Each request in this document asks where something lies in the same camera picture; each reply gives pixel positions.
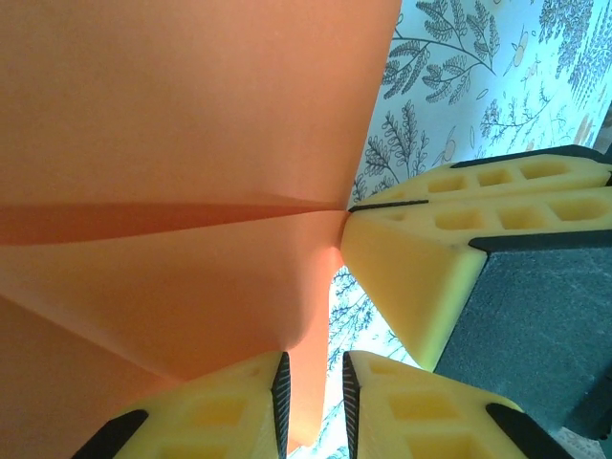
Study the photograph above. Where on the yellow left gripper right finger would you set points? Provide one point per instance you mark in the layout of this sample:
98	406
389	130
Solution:
421	425

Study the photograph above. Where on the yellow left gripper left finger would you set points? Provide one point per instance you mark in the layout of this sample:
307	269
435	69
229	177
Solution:
205	425

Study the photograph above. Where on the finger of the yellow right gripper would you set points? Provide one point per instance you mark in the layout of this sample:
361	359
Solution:
406	268
478	184

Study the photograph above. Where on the orange paper sheet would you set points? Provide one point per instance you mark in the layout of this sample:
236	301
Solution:
191	119

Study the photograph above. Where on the floral patterned table cover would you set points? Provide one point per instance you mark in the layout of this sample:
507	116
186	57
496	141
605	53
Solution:
430	119

